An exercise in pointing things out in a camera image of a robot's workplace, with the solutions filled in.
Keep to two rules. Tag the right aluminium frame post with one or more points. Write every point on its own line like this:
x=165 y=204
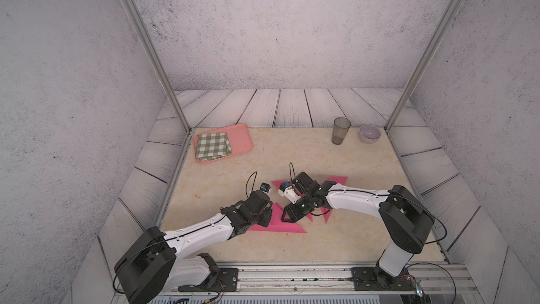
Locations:
x=434 y=42

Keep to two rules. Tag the aluminium frame post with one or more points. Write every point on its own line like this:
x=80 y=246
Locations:
x=145 y=40
x=434 y=42

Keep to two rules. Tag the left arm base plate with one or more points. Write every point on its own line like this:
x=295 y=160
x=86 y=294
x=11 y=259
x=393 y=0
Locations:
x=225 y=280

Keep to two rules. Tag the green checkered cloth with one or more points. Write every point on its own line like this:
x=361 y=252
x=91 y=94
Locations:
x=212 y=146

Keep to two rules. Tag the grey translucent cup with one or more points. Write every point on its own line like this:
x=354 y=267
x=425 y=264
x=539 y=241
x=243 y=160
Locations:
x=341 y=127

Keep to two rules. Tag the lilac bowl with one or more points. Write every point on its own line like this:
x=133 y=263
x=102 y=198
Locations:
x=369 y=134

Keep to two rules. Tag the pink plastic tray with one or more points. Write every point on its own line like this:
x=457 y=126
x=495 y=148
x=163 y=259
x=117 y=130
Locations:
x=239 y=137

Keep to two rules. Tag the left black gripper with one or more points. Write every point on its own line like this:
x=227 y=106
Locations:
x=268 y=212

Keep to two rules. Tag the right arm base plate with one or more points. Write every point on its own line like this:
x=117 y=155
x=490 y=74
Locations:
x=376 y=279

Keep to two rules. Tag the front aluminium rail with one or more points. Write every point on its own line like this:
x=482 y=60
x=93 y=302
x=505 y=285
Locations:
x=330 y=283

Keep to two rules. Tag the left aluminium frame post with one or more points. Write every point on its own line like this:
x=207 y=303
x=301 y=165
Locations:
x=145 y=40

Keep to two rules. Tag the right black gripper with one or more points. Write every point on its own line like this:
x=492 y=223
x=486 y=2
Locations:
x=291 y=213

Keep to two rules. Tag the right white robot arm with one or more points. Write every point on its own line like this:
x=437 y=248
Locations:
x=408 y=223

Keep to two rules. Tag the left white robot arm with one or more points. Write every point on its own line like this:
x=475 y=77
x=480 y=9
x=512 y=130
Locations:
x=159 y=260

